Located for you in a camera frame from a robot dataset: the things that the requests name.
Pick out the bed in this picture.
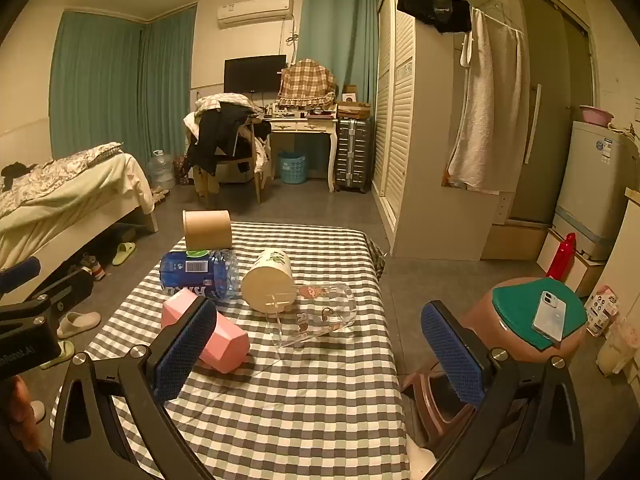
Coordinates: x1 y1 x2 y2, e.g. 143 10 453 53
0 142 160 307

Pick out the narrow green curtain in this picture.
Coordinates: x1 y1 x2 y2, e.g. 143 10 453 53
294 0 382 107

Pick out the red bottle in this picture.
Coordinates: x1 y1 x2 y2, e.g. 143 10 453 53
546 232 577 282

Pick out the person's left hand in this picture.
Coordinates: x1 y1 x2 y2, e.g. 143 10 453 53
0 375 32 453

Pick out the plaid cloth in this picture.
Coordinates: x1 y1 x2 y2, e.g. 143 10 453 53
277 58 337 111

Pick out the white wardrobe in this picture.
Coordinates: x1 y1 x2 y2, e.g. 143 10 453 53
372 0 528 262

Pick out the green slipper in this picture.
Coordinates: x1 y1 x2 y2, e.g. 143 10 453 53
112 242 137 267
39 340 76 371

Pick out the blue label water bottle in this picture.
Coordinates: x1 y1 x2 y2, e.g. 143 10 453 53
159 248 241 301

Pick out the pink cup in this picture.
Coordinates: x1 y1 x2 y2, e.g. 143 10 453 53
161 287 251 374

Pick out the black jacket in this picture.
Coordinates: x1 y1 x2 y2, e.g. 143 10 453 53
187 102 257 177

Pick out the light blue phone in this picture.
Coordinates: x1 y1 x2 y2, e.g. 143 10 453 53
531 290 568 341

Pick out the pink basin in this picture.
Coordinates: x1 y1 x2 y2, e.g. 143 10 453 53
578 104 615 127

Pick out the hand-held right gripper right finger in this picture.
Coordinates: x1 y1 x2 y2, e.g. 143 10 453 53
420 300 586 480

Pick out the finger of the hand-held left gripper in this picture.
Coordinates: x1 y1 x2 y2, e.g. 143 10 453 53
0 257 42 295
27 269 95 311

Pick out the wooden chair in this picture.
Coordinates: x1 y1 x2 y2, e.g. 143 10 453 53
247 115 274 206

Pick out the green mat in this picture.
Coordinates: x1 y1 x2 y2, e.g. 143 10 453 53
491 280 589 352

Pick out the white towel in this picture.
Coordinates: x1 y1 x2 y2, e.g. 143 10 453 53
446 7 524 194

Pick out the cream cup with green print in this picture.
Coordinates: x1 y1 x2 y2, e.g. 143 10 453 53
241 247 297 313

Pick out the checked tablecloth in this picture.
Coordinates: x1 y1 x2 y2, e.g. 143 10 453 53
50 221 407 480

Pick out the brown paper cup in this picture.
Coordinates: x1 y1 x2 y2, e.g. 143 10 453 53
182 209 234 251

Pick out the grey door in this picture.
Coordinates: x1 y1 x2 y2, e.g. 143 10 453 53
509 0 597 227

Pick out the white desk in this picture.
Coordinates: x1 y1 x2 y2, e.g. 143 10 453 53
264 109 339 194

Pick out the large water jug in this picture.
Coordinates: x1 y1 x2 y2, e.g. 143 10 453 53
148 149 176 191

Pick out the grey suitcase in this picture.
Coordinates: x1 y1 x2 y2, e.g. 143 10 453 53
333 116 374 195

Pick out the blue laundry basket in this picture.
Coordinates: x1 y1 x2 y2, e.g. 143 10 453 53
278 152 307 185

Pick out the small white refrigerator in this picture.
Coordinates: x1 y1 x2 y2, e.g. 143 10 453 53
552 120 640 262

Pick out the brown plastic stool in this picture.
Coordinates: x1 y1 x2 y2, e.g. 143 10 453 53
400 276 588 453

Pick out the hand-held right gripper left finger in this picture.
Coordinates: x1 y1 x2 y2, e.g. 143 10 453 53
50 296 221 480

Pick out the white storage box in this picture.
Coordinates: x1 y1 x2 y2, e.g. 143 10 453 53
537 227 607 297

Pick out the black garment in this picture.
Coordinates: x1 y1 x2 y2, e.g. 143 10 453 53
396 0 473 35

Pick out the clear cup with cartoon print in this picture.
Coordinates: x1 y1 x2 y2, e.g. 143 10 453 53
264 282 358 351

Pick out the wide green curtain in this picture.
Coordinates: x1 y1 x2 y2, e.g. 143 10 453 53
48 5 197 162

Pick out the white air conditioner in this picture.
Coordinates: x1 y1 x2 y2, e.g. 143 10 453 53
216 0 295 30

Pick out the cardboard box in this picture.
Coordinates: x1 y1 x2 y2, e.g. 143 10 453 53
336 102 372 120

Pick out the printed carton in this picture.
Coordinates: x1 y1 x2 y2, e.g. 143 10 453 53
584 285 619 337

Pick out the black television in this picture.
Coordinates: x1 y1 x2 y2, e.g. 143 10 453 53
223 54 288 95

